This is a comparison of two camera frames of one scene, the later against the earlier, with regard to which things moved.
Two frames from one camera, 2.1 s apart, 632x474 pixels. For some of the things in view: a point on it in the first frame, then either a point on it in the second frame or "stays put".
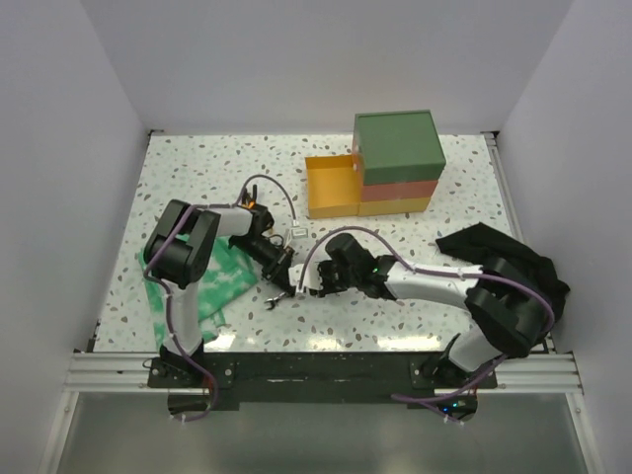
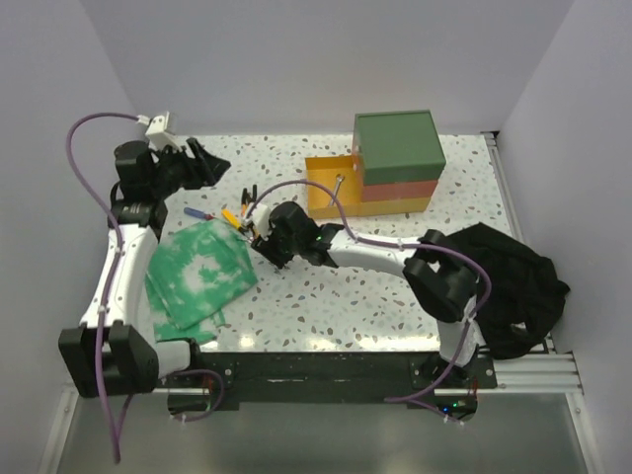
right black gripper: [323, 266] → [266, 249]
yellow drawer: [334, 190] stays put
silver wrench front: [273, 300] → [339, 179]
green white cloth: [226, 274] stays put
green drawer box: [398, 146] stays put
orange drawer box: [398, 191] stays put
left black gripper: [277, 273] → [206, 173]
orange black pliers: [249, 201] stays put
